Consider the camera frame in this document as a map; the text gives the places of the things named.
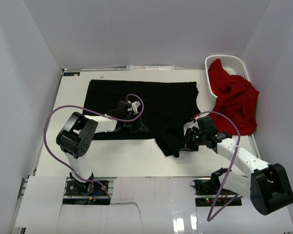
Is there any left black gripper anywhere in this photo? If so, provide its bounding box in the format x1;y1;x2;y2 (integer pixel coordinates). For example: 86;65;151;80
123;112;149;134

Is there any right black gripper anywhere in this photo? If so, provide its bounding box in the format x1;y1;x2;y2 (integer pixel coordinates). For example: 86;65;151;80
176;128;207;152

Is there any black t shirt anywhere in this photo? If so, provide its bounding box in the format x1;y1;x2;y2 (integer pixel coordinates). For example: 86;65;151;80
83;79;200;158

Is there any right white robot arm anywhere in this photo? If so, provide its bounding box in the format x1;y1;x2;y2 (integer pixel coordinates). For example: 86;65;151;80
183;116;293;215

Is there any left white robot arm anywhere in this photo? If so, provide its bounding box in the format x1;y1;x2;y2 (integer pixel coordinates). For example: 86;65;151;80
56;101;149;195

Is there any red t shirt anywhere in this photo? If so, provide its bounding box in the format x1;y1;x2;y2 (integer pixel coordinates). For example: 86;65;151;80
208;59;259;136

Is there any white plastic basket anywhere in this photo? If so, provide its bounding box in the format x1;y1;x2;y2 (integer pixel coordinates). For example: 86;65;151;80
205;55;250;101

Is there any small label sticker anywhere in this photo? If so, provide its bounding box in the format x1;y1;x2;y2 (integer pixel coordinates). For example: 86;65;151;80
63;72;80;77

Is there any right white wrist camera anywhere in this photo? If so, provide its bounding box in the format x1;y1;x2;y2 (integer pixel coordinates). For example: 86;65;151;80
184;118;198;133

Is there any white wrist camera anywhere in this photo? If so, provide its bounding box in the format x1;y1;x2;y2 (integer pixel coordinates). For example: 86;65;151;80
128;101;141;115
184;118;198;133

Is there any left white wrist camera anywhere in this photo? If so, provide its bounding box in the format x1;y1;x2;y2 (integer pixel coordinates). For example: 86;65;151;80
128;101;141;115

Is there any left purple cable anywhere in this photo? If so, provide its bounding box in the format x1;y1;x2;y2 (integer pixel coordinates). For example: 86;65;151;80
43;94;112;200

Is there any purple cable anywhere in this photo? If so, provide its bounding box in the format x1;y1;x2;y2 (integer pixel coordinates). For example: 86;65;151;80
192;111;242;222
43;94;112;200

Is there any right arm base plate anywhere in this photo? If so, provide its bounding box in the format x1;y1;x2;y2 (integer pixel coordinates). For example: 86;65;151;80
190;179;236;207

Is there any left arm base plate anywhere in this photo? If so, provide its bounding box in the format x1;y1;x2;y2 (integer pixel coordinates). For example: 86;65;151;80
63;179;112;205

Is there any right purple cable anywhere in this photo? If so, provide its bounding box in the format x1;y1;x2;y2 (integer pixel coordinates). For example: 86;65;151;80
192;111;242;222

